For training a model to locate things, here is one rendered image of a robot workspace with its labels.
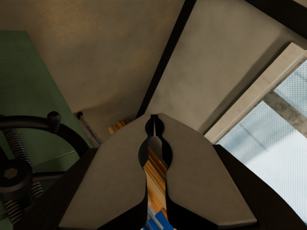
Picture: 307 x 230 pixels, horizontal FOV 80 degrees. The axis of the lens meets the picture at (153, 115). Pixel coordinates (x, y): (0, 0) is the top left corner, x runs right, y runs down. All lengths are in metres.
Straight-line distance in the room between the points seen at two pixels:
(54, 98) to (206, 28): 1.11
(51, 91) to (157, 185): 1.44
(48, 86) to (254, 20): 1.14
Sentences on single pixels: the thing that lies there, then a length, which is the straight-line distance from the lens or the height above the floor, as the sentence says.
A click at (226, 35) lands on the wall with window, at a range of 1.40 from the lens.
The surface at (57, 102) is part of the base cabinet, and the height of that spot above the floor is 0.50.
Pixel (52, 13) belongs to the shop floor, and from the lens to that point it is 1.15.
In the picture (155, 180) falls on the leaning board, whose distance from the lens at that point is 1.97.
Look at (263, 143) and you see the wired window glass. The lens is 1.52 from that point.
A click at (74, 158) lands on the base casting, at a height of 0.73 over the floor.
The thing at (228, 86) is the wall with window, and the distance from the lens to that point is 1.42.
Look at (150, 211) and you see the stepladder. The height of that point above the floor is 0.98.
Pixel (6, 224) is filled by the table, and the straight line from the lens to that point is 0.49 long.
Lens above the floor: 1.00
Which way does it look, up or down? 23 degrees down
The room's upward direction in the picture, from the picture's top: 141 degrees clockwise
